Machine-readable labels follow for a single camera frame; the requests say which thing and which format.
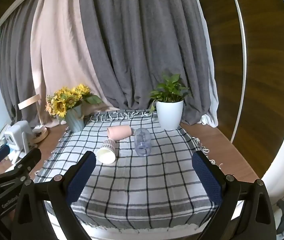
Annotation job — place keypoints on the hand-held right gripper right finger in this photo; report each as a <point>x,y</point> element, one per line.
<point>208,180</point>

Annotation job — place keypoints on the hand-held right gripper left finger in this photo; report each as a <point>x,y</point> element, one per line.
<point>80,180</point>

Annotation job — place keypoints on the striped paper cup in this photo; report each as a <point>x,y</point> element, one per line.
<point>106,153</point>

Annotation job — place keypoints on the pink cup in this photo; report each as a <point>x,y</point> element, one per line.
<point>119,132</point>

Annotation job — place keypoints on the clear plastic cup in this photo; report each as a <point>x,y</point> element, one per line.
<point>142,142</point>

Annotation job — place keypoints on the white boxy device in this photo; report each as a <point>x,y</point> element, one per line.
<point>17,136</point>

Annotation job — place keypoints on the round wooden base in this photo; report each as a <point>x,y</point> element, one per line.
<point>41,136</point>

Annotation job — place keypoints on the light wooden bar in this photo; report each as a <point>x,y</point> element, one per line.
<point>29,102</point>

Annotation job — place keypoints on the ribbed blue-grey vase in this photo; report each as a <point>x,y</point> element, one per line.
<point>75,120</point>

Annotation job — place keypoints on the checkered grey white cloth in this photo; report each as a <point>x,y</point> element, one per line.
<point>144,187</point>

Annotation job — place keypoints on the sunflower bouquet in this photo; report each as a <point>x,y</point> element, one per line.
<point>64,100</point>

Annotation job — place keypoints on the white plant pot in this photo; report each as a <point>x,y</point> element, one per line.
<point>169,115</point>

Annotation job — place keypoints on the white sheer curtain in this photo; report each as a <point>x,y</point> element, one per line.
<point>210,92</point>

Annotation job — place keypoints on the narrow grey curtain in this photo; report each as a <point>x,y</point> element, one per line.
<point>17,67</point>

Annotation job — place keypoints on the green leafy plant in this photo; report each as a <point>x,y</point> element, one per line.
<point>169,90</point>

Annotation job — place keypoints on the pink curtain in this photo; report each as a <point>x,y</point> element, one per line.
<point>59,55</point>

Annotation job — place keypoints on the dark wooden wardrobe panel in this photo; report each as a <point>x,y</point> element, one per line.
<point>264,67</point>

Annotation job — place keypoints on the wide grey curtain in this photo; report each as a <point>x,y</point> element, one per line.
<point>144,42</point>

